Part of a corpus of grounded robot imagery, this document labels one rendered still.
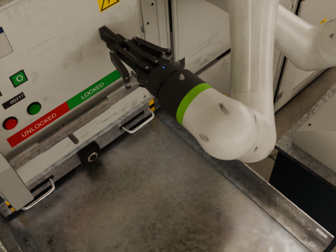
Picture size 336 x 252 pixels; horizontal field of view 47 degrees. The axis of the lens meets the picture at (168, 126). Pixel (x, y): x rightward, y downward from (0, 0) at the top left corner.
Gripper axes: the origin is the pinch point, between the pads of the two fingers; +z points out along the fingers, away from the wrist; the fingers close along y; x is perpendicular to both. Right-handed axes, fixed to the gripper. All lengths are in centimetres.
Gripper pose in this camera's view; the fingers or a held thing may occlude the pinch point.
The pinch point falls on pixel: (111, 39)
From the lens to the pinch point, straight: 89.7
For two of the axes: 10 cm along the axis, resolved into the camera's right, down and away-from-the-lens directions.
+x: -0.5, -6.0, -8.0
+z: -6.7, -5.8, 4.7
